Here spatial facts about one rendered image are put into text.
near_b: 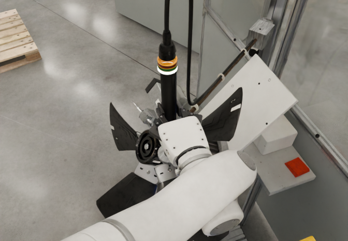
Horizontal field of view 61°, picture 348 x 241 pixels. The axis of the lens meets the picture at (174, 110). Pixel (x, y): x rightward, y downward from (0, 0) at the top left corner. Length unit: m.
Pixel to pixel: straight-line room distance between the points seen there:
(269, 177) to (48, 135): 1.95
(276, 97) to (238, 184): 0.59
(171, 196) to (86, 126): 2.30
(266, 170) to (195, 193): 0.98
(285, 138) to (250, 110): 0.39
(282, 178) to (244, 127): 0.42
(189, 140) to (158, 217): 0.26
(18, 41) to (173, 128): 3.19
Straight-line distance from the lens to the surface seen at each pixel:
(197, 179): 0.48
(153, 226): 0.43
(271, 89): 1.08
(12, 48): 3.66
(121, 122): 1.19
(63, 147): 2.66
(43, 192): 2.48
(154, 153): 0.96
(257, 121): 1.07
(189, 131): 0.67
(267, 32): 1.22
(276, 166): 1.46
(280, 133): 1.44
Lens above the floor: 2.04
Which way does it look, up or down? 48 degrees down
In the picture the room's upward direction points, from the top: straight up
